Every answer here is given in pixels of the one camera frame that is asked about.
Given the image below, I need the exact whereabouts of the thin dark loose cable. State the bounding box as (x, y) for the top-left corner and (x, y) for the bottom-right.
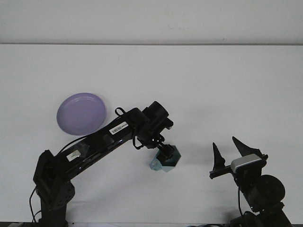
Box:
(186, 223), (224, 227)

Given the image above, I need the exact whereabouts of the pale purple round plate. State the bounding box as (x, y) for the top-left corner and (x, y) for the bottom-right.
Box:
(56, 92), (107, 137)

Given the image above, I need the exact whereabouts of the pale blue hexagonal cup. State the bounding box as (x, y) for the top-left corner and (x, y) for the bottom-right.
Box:
(148, 144), (182, 173)

